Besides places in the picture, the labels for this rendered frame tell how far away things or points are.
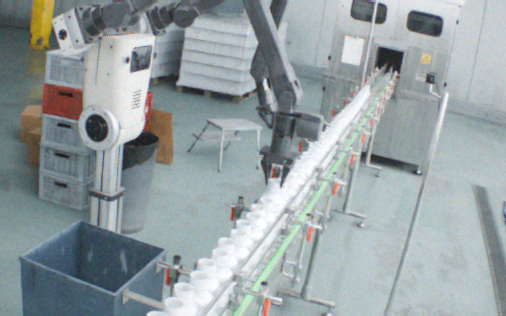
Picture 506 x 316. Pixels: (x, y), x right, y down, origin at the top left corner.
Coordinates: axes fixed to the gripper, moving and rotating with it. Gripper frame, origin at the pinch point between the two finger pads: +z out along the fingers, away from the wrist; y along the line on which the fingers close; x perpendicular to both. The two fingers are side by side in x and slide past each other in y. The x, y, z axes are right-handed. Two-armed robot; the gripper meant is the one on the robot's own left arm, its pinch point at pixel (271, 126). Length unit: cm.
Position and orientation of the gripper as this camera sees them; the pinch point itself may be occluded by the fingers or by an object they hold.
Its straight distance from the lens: 222.1
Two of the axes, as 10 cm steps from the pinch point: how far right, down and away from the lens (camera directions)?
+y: 3.0, -2.4, 9.2
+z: 1.9, 9.6, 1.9
